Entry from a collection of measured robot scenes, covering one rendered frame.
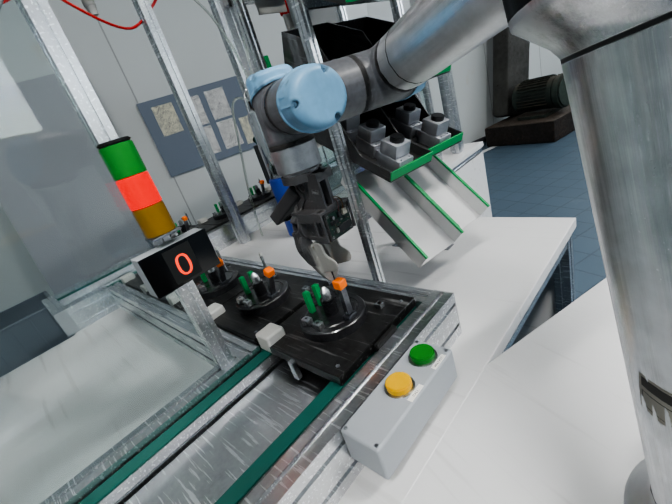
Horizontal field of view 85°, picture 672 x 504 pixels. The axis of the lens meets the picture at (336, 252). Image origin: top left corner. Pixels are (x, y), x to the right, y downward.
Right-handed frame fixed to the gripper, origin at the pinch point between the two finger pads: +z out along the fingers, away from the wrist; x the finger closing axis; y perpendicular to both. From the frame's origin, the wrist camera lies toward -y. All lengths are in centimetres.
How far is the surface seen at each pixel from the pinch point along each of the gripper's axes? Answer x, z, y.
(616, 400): 10.5, 22.6, 41.8
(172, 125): 144, -50, -356
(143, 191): -19.2, -24.8, -12.6
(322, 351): -8.4, 11.5, 1.2
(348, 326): -2.3, 9.7, 3.3
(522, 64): 583, 13, -154
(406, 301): 10.2, 11.5, 7.9
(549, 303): 74, 54, 14
